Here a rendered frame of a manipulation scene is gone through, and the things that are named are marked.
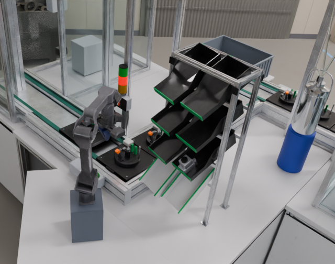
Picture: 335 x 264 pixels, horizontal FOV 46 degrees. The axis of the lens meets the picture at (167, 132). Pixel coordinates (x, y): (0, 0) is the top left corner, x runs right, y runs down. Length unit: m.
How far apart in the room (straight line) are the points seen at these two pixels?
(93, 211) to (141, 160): 0.52
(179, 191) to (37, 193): 0.74
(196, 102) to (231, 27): 5.01
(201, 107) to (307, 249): 1.13
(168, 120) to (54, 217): 0.73
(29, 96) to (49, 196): 0.92
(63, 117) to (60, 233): 0.89
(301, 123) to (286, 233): 0.62
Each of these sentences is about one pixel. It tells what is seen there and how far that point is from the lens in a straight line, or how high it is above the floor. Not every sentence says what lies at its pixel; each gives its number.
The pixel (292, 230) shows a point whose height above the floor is 0.72.
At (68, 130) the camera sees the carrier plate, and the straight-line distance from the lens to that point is 2.37.
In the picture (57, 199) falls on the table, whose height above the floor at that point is 0.86.
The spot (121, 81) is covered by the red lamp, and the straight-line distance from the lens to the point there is 2.12.
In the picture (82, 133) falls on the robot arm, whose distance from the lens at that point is 1.54.
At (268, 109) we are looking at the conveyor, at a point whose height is 0.93.
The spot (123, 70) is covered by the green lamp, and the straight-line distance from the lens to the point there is 2.09.
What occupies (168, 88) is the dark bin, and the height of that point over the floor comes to 1.53.
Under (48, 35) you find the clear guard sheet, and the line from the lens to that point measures 3.22.
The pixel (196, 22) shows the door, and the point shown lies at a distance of 6.36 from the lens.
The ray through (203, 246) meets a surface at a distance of 1.94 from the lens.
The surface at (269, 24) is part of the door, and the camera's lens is 6.83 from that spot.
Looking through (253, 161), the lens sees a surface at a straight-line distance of 2.49.
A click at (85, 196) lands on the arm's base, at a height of 1.11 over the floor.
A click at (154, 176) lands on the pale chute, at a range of 1.97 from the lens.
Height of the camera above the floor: 2.35
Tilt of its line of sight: 35 degrees down
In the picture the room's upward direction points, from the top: 7 degrees clockwise
